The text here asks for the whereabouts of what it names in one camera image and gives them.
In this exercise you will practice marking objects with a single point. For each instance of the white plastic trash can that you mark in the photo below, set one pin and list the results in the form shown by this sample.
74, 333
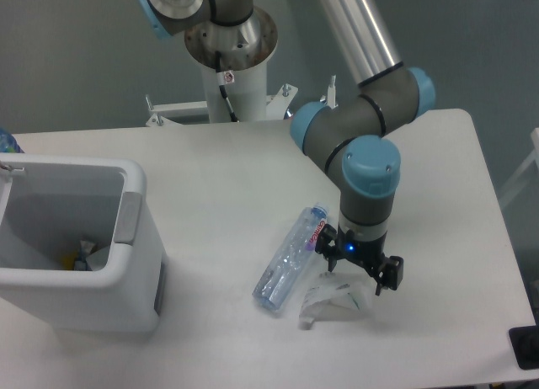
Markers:
49, 204

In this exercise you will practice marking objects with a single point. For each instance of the white paper wrapper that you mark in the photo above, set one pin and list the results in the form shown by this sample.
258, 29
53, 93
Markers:
336, 297

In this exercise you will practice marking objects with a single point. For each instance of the trash inside can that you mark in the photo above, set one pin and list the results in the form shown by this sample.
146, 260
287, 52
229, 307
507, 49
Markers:
89, 257

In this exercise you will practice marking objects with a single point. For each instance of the blue bottle behind trash can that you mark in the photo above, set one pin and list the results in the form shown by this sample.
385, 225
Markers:
8, 143

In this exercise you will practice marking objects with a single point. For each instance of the clear plastic water bottle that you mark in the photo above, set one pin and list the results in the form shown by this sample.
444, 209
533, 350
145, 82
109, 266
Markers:
290, 259

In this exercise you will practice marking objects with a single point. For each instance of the white frame at right edge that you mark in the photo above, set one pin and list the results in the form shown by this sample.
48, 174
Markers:
521, 177

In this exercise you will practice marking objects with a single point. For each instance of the black device at table edge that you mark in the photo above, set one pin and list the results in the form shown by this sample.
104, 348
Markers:
524, 341

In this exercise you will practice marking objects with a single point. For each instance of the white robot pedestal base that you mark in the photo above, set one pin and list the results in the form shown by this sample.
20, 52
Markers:
233, 63

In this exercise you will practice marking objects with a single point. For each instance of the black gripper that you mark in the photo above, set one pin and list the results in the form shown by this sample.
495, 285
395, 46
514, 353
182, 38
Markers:
335, 245

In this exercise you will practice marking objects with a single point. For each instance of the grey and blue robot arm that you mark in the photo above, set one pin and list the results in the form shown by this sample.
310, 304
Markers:
348, 142

